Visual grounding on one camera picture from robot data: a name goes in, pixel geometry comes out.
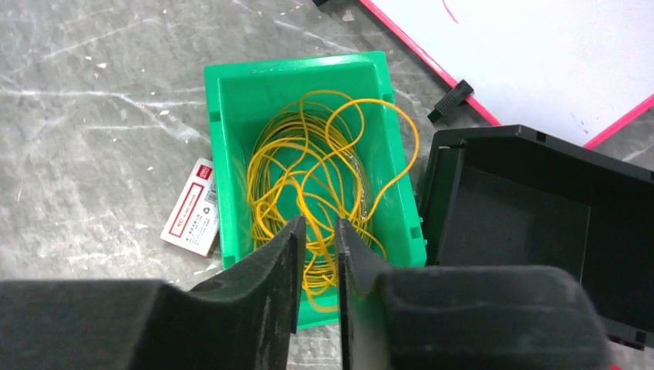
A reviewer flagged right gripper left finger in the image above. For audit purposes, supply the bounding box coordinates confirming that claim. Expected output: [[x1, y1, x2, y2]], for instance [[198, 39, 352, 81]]
[[1, 217, 306, 369]]

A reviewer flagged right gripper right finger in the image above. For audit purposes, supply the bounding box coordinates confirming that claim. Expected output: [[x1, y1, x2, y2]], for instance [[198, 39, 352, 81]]
[[335, 219, 613, 369]]

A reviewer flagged yellow cable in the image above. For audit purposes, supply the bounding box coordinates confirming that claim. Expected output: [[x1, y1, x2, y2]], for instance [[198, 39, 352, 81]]
[[250, 89, 421, 314]]

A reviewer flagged small red white box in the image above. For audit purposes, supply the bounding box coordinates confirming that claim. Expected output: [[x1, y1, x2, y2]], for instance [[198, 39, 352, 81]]
[[160, 158, 219, 257]]

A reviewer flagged black plastic bin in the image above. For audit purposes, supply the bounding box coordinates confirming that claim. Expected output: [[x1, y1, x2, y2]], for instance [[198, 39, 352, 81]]
[[420, 126, 653, 349]]

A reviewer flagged green plastic bin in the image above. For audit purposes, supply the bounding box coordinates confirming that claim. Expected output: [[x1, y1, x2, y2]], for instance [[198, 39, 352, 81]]
[[204, 51, 426, 329]]

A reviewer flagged whiteboard black foot right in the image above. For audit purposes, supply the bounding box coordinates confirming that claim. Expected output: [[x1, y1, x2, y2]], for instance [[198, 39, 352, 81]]
[[427, 79, 474, 123]]

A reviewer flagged pink framed whiteboard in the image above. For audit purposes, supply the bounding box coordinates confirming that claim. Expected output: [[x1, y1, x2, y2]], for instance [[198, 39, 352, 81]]
[[365, 0, 653, 149]]

